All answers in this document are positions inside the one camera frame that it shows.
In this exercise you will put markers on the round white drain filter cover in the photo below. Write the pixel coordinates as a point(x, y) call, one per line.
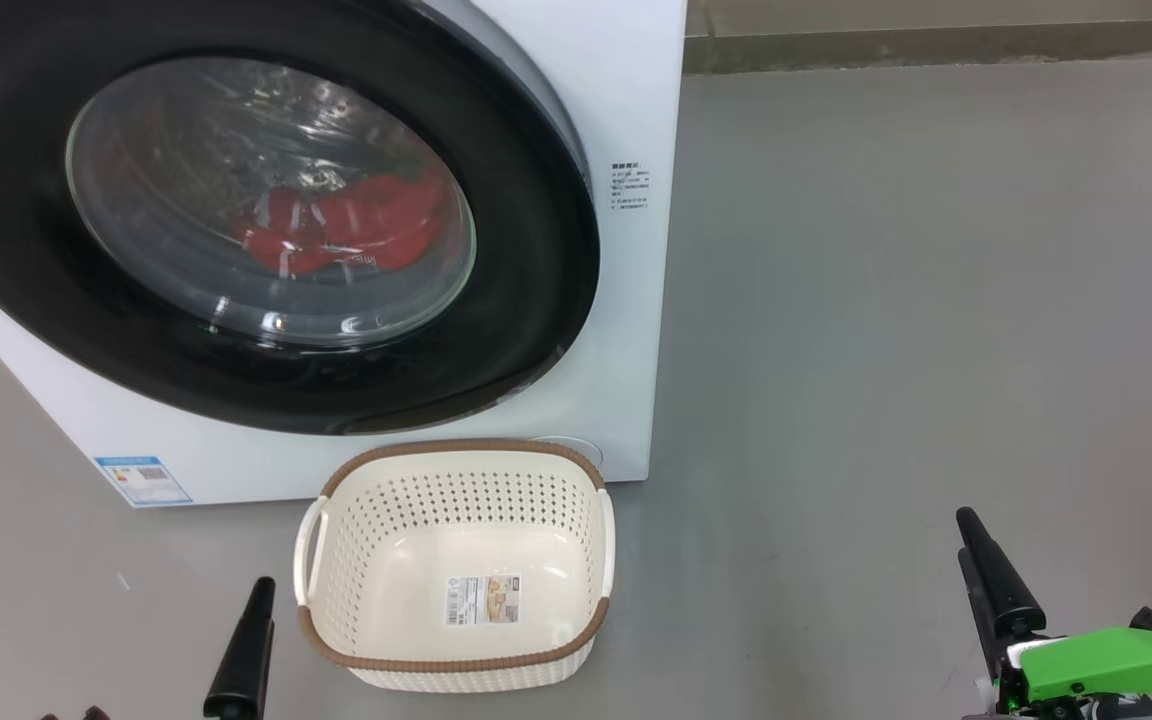
point(576, 447)

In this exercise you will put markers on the cream perforated plastic laundry basket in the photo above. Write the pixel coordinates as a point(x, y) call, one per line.
point(456, 500)

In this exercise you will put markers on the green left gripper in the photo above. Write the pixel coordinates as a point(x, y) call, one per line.
point(91, 714)

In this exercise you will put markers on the printed product label sticker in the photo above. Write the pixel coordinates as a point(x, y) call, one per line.
point(484, 600)

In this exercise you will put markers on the black washer door with glass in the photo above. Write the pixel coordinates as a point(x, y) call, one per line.
point(526, 260)

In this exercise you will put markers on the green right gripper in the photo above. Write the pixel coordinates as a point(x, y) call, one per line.
point(1106, 665)

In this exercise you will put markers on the grey printed text notice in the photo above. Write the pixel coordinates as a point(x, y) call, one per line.
point(630, 186)

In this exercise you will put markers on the red garment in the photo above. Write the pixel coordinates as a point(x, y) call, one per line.
point(366, 225)

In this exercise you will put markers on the blue energy label sticker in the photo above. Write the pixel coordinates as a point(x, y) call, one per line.
point(144, 482)

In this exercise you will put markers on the white front-load washing machine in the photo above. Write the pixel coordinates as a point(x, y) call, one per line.
point(626, 90)

